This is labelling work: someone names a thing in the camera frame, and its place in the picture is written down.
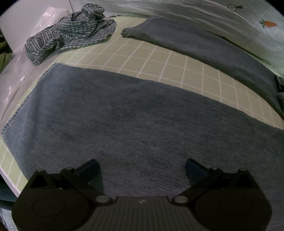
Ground blue denim jeans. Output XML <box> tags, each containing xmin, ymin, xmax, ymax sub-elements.
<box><xmin>0</xmin><ymin>15</ymin><xmax>284</xmax><ymax>231</ymax></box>

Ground clear plastic bag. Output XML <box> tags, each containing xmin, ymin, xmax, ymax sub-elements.
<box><xmin>1</xmin><ymin>6</ymin><xmax>69</xmax><ymax>120</ymax></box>

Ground green grid cutting mat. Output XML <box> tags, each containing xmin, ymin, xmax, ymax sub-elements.
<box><xmin>0</xmin><ymin>16</ymin><xmax>284</xmax><ymax>193</ymax></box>

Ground olive green curtain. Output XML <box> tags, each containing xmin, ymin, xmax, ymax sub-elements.
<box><xmin>0</xmin><ymin>31</ymin><xmax>13</xmax><ymax>72</ymax></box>

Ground blue checked shirt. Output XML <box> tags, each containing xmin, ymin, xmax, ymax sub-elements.
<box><xmin>24</xmin><ymin>3</ymin><xmax>116</xmax><ymax>65</ymax></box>

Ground pale carrot print sheet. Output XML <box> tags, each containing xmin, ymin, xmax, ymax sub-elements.
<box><xmin>68</xmin><ymin>0</ymin><xmax>284</xmax><ymax>77</ymax></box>

